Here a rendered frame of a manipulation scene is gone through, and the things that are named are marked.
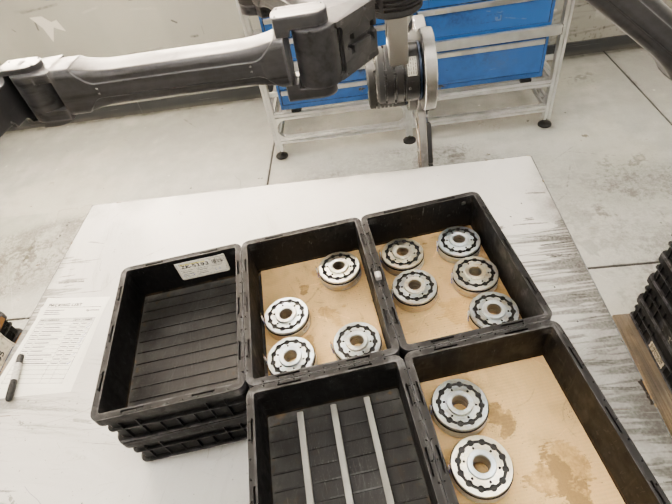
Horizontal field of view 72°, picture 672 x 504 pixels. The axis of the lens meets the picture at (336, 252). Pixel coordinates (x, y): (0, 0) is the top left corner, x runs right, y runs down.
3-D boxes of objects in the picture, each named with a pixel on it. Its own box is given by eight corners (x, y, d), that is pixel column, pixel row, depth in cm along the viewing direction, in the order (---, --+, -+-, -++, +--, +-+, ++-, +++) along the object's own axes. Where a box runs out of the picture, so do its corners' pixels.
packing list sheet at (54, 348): (42, 299, 144) (41, 298, 143) (112, 292, 141) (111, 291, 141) (-13, 399, 121) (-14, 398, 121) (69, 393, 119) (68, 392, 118)
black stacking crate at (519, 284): (364, 249, 123) (360, 217, 115) (473, 225, 124) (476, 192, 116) (404, 382, 96) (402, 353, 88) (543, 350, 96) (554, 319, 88)
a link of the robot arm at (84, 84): (337, 79, 66) (326, -3, 58) (338, 99, 62) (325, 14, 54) (55, 116, 70) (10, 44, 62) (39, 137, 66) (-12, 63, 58)
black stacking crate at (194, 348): (143, 298, 123) (123, 270, 115) (253, 274, 123) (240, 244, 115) (119, 446, 95) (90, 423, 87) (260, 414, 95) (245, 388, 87)
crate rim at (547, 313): (360, 222, 117) (359, 215, 115) (476, 197, 117) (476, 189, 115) (402, 359, 89) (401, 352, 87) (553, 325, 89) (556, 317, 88)
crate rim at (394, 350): (243, 248, 116) (241, 241, 115) (360, 222, 117) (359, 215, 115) (249, 393, 88) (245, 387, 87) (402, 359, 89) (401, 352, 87)
